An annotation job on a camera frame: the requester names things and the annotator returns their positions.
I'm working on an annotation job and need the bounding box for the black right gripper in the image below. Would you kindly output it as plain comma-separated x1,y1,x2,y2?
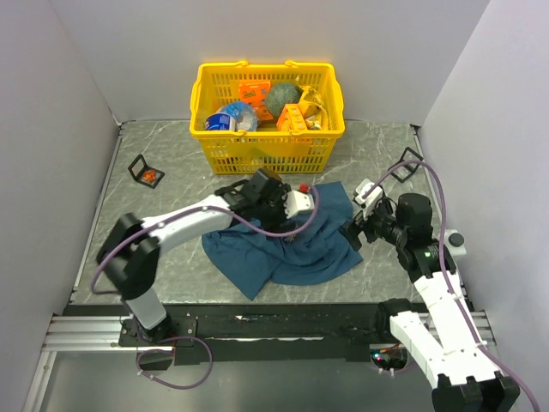
339,198,407,251

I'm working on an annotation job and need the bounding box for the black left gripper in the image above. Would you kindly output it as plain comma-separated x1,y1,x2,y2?
256,185,300,240

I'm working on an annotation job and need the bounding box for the blue t-shirt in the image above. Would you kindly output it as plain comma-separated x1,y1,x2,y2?
202,181,362,300

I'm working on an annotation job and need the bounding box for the orange leaf brooch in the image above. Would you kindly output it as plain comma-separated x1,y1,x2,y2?
142,169,156,183

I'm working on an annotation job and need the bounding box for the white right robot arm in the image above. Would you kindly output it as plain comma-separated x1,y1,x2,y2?
341,188,520,411

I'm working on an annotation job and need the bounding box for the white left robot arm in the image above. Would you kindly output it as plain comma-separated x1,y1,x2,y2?
96,168,299,345

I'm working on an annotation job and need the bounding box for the black right stand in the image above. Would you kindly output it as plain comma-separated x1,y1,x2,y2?
388,147,424,184

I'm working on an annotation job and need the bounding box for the black stand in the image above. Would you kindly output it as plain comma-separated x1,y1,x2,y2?
388,147,424,184
128,154,165,189

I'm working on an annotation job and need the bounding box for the orange cracker box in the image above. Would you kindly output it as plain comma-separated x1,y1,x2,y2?
276,103,307,132

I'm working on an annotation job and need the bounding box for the yellow plastic basket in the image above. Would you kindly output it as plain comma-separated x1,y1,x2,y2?
190,60,345,174

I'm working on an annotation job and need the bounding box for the blue white can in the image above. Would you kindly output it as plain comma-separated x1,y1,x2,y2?
204,100,259,131

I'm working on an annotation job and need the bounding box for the yellow snack bag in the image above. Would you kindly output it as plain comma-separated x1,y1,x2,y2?
297,85,329,130

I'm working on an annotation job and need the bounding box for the green avocado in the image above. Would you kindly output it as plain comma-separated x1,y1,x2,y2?
266,82,301,118

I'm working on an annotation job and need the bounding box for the orange snack box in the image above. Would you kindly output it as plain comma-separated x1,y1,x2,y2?
238,81,274,121

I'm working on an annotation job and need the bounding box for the black left stand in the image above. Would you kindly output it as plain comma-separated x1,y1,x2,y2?
128,154,165,189

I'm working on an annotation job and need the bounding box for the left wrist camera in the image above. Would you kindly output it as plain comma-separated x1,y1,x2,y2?
284,185,315,219

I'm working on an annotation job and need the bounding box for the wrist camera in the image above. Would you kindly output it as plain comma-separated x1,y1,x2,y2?
353,179,383,220
284,185,315,219

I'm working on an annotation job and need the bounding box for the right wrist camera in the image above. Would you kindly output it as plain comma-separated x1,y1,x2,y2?
353,179,383,220

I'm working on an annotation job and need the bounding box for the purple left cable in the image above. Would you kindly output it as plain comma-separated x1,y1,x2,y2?
90,184,321,391

